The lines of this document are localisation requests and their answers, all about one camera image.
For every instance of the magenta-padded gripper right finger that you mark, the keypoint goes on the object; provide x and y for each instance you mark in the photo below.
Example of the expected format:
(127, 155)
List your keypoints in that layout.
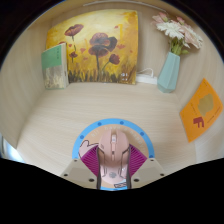
(150, 170)

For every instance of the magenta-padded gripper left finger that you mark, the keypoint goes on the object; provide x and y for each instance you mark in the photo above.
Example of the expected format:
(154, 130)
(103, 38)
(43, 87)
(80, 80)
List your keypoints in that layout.
(78, 170)

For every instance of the pink computer mouse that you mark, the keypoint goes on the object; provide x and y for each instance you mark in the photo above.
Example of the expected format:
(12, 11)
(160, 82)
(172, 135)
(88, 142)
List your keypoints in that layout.
(113, 156)

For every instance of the round blue-rimmed cartoon mouse pad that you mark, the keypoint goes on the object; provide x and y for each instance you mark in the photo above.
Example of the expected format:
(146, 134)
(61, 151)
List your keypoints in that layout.
(90, 133)

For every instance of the orange book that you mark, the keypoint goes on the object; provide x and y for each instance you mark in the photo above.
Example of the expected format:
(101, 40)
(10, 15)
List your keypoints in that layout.
(201, 110)

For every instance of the teal faceted vase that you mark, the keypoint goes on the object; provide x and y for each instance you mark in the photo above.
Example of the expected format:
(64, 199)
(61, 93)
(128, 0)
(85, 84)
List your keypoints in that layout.
(169, 73)

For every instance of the green and beige book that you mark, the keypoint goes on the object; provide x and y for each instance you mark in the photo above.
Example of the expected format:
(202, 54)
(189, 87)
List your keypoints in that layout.
(54, 66)

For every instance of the pink and white flower bouquet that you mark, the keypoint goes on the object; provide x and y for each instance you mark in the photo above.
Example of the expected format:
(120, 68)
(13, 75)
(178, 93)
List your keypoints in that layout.
(178, 31)

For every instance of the yellow poppy flower painting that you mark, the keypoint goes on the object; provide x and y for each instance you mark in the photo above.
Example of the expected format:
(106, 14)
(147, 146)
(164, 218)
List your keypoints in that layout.
(100, 26)

